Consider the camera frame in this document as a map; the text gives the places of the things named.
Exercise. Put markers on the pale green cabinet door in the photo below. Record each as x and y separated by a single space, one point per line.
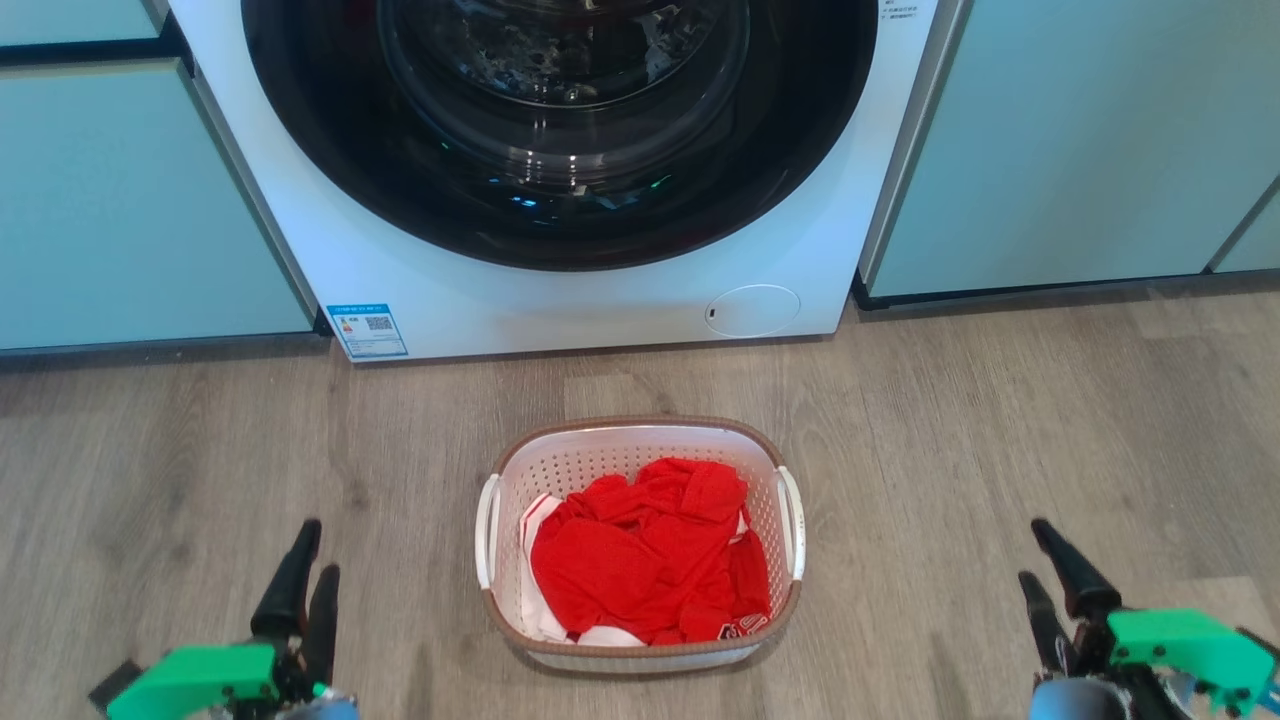
1080 130
1255 245
120 200

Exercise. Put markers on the black round washer door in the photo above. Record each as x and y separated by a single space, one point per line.
330 130

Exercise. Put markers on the white perforated laundry basket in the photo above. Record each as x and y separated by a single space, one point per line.
590 455

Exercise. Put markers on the pale green cabinet drawer front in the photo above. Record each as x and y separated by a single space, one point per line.
70 18

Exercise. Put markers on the white front-load washing machine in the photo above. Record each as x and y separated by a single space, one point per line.
600 300

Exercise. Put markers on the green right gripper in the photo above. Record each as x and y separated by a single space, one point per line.
1190 645

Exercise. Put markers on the red mesh garment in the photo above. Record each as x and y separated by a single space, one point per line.
640 560

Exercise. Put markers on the round white filter cover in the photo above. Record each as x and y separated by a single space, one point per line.
752 310

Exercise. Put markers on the blue energy label sticker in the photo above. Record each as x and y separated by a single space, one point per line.
367 330

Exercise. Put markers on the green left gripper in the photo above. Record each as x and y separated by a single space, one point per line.
200 680

